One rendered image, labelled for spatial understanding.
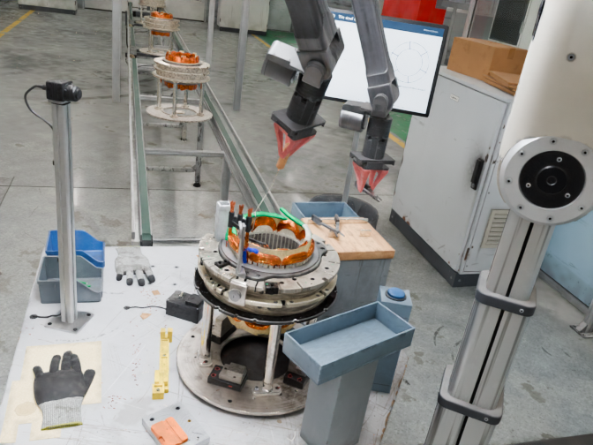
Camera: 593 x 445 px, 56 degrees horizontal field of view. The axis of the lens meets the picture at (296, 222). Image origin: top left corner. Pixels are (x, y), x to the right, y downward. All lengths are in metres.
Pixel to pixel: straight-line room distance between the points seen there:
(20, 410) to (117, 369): 0.22
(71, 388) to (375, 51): 1.01
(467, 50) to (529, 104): 2.99
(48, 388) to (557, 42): 1.16
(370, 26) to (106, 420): 1.03
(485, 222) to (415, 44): 1.60
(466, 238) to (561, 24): 2.70
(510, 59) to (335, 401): 3.04
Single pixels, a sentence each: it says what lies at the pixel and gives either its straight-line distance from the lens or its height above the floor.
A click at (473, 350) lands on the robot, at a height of 1.05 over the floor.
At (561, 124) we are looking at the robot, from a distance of 0.96.
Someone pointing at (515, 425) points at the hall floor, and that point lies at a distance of 2.78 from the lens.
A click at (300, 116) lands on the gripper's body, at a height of 1.42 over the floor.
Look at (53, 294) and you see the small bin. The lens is 1.63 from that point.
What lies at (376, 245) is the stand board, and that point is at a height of 1.06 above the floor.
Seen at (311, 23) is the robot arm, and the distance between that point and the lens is 0.96.
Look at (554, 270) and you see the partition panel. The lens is 3.84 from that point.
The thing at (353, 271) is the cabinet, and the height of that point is 1.01.
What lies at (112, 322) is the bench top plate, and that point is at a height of 0.78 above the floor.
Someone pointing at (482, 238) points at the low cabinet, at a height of 0.35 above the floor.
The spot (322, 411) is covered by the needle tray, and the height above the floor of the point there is 0.89.
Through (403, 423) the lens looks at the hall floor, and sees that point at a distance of 2.56.
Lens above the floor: 1.68
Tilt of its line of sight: 24 degrees down
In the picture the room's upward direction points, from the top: 9 degrees clockwise
